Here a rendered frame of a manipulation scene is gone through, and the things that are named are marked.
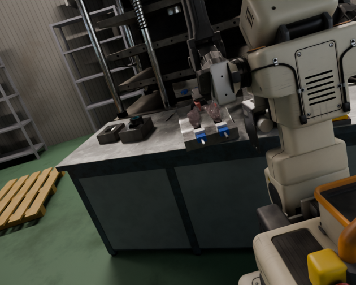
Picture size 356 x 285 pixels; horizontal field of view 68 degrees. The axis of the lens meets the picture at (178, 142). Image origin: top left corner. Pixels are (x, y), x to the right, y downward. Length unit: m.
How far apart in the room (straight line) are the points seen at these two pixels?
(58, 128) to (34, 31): 1.66
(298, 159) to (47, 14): 4.66
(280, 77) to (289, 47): 0.07
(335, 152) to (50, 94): 4.79
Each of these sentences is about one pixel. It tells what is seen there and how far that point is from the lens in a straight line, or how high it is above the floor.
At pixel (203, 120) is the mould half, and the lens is 1.38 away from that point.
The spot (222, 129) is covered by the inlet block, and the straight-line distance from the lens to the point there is 1.23.
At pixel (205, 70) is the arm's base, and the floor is 1.21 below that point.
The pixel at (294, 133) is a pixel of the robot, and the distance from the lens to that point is 0.83.
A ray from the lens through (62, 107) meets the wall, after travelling 5.22.
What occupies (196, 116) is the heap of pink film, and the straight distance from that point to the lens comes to 1.39.
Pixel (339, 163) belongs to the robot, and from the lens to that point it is 0.95.
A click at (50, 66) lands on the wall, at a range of 5.14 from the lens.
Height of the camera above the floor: 1.34
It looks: 23 degrees down
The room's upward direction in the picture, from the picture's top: 17 degrees counter-clockwise
